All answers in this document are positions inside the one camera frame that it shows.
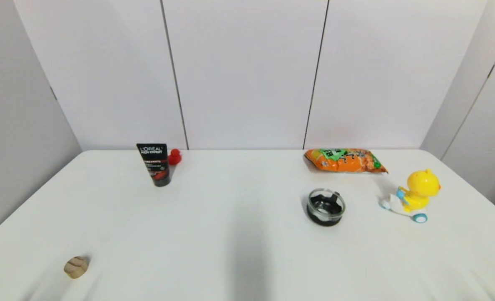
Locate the black cosmetic tube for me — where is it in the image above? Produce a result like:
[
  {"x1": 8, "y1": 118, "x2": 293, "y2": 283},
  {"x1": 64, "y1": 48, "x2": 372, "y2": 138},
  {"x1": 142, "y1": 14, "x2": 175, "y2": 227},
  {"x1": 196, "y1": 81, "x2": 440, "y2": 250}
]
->
[{"x1": 136, "y1": 143, "x2": 172, "y2": 187}]

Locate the yellow duck scooter toy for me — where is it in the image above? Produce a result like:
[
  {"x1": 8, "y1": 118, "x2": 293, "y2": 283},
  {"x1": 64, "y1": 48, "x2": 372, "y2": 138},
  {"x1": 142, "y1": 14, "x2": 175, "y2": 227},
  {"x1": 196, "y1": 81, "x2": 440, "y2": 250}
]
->
[{"x1": 380, "y1": 169, "x2": 443, "y2": 224}]

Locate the glass cup with black base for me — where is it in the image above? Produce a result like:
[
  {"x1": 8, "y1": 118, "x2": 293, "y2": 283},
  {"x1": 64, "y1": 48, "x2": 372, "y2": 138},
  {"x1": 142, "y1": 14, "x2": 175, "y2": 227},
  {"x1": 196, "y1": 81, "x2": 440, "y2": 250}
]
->
[{"x1": 306, "y1": 188, "x2": 346, "y2": 227}]

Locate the orange snack bag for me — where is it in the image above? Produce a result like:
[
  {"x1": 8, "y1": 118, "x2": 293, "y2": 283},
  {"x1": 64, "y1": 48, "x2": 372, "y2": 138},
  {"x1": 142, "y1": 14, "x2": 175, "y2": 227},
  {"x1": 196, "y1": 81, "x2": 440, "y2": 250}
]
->
[{"x1": 304, "y1": 148, "x2": 389, "y2": 174}]

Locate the beige striped stone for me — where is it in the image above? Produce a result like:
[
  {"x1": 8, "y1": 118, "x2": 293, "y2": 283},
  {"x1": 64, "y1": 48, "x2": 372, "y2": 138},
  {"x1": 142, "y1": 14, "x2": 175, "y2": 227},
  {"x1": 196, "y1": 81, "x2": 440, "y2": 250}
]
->
[{"x1": 64, "y1": 256, "x2": 90, "y2": 279}]

